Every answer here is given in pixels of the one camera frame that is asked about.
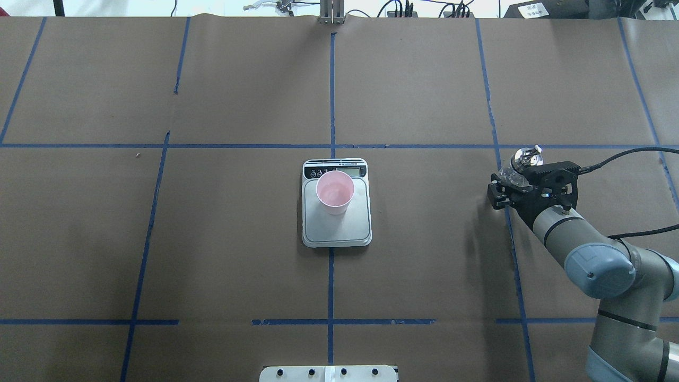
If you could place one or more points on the glass sauce bottle metal spout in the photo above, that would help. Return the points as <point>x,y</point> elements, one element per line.
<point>512,173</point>

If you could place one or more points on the black box white label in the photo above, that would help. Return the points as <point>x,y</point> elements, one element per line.
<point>548,10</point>

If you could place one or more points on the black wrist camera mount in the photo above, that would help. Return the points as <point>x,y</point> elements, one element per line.
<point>554,184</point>

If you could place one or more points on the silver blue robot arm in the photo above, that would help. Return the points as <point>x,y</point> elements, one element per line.
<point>631,283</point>

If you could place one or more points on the pink paper cup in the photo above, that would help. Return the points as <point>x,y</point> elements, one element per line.
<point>335,190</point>

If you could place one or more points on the aluminium frame post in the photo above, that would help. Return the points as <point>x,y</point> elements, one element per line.
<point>331,12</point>

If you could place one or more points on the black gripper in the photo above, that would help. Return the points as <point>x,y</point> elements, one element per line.
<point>522,209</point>

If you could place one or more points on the silver digital kitchen scale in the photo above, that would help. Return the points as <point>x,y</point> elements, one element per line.
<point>350,228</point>

